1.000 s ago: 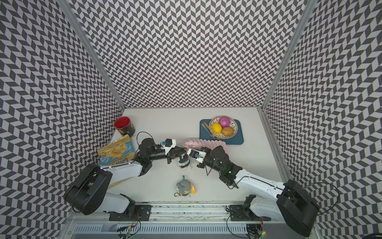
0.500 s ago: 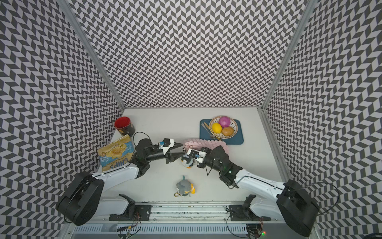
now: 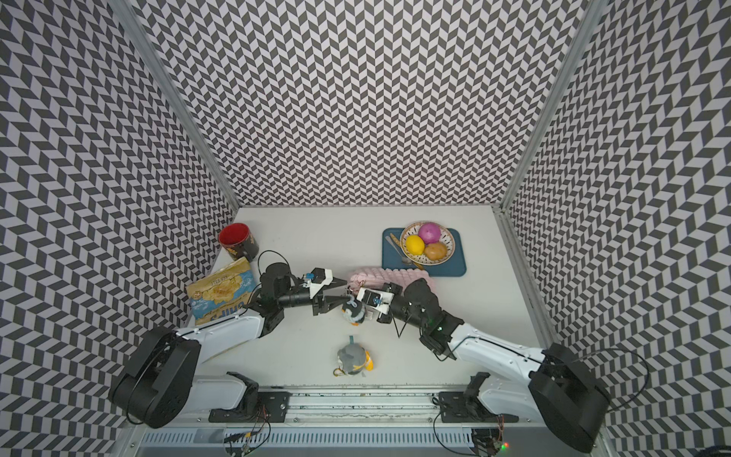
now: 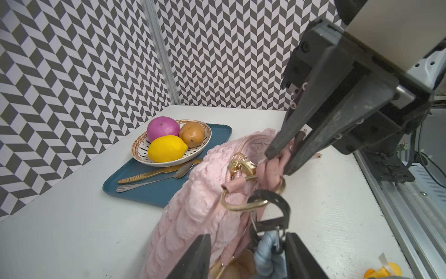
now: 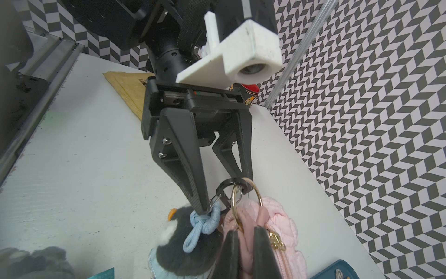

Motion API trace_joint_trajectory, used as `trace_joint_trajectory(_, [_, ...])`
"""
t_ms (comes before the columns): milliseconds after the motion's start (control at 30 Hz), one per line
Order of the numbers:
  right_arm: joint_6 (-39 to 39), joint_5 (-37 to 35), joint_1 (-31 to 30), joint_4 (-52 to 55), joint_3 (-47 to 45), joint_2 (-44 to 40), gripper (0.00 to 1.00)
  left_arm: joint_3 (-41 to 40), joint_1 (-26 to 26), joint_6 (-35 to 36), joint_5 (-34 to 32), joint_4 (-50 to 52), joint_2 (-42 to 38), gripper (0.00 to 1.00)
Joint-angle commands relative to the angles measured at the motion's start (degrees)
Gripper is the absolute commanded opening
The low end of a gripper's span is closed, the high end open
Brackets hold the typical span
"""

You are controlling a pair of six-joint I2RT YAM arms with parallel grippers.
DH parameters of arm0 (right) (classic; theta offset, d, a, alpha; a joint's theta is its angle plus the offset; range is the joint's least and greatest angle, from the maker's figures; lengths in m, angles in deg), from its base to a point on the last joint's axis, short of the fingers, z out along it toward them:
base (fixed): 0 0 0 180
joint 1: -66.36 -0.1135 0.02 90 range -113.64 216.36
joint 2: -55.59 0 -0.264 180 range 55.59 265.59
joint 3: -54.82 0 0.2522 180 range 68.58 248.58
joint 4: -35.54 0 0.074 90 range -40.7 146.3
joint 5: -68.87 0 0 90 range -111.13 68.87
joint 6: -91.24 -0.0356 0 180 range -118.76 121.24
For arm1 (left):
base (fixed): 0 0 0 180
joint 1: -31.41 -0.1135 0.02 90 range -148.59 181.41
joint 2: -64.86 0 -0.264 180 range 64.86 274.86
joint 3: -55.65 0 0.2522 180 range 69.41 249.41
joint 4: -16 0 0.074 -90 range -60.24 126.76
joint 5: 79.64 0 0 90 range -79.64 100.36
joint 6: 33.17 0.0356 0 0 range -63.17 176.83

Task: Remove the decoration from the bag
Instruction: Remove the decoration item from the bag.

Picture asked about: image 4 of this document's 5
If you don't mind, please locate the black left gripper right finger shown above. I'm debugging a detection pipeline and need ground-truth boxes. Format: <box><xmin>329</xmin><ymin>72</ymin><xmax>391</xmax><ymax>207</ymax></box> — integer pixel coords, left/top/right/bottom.
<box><xmin>285</xmin><ymin>232</ymin><xmax>329</xmax><ymax>279</ymax></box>

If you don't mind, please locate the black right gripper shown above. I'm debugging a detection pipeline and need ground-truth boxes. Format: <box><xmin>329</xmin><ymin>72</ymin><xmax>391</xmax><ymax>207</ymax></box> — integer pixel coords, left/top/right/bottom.
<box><xmin>265</xmin><ymin>18</ymin><xmax>432</xmax><ymax>175</ymax></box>

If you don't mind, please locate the aluminium corner post right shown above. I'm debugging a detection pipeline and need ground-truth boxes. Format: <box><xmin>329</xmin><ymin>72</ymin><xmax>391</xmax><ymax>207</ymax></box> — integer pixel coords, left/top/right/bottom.
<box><xmin>141</xmin><ymin>0</ymin><xmax>181</xmax><ymax>105</ymax></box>

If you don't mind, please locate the teal tray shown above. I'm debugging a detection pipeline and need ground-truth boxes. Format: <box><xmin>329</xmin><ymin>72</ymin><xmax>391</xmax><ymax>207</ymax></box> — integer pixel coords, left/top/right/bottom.
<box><xmin>102</xmin><ymin>124</ymin><xmax>232</xmax><ymax>208</ymax></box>

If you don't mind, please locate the silver spoon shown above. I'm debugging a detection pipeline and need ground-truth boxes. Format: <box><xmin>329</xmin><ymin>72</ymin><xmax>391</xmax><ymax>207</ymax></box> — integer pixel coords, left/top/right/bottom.
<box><xmin>115</xmin><ymin>159</ymin><xmax>196</xmax><ymax>194</ymax></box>

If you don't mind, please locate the purple toy fruit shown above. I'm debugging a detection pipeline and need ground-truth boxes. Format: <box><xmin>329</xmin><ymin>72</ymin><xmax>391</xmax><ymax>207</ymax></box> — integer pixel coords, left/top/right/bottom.
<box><xmin>146</xmin><ymin>116</ymin><xmax>181</xmax><ymax>143</ymax></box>

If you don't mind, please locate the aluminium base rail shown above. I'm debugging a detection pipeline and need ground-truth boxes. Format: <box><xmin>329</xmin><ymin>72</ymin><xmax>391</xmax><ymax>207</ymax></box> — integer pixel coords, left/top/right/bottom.
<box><xmin>354</xmin><ymin>151</ymin><xmax>446</xmax><ymax>279</ymax></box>

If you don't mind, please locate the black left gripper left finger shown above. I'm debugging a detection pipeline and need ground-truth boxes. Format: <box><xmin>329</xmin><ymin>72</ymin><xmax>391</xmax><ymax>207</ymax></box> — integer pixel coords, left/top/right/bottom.
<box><xmin>167</xmin><ymin>234</ymin><xmax>211</xmax><ymax>279</ymax></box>

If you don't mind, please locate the grey plush yellow flower charm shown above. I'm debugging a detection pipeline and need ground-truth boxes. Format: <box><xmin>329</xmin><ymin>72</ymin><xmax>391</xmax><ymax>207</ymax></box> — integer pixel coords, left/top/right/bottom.
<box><xmin>363</xmin><ymin>253</ymin><xmax>403</xmax><ymax>279</ymax></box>

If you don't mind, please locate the yellow toy lemon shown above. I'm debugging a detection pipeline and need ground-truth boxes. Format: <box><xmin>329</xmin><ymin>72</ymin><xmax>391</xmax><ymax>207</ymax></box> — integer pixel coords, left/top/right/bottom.
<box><xmin>148</xmin><ymin>136</ymin><xmax>188</xmax><ymax>163</ymax></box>

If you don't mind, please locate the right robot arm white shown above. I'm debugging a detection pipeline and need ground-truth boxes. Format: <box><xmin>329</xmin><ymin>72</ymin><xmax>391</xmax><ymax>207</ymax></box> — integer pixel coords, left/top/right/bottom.
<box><xmin>265</xmin><ymin>17</ymin><xmax>433</xmax><ymax>182</ymax></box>

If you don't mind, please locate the patterned ceramic bowl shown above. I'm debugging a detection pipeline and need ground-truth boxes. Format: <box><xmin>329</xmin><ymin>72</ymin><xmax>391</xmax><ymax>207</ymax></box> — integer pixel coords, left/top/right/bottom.
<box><xmin>131</xmin><ymin>116</ymin><xmax>212</xmax><ymax>167</ymax></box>

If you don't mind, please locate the gold knife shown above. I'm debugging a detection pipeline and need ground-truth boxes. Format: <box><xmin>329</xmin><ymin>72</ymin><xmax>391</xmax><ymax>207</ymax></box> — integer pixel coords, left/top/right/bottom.
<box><xmin>117</xmin><ymin>163</ymin><xmax>188</xmax><ymax>185</ymax></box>

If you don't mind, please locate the brown toy potato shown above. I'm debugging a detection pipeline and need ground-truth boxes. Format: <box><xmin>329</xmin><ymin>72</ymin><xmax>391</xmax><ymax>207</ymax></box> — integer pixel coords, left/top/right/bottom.
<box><xmin>179</xmin><ymin>122</ymin><xmax>206</xmax><ymax>149</ymax></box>

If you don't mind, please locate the pink fluffy bag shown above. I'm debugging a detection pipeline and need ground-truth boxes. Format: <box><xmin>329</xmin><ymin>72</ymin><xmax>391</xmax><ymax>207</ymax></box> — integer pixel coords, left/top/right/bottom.
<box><xmin>140</xmin><ymin>129</ymin><xmax>305</xmax><ymax>279</ymax></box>

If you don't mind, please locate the penguin plush charm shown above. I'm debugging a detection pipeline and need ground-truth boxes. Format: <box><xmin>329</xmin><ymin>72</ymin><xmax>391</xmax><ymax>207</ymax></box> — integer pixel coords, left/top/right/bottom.
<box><xmin>209</xmin><ymin>189</ymin><xmax>290</xmax><ymax>279</ymax></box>

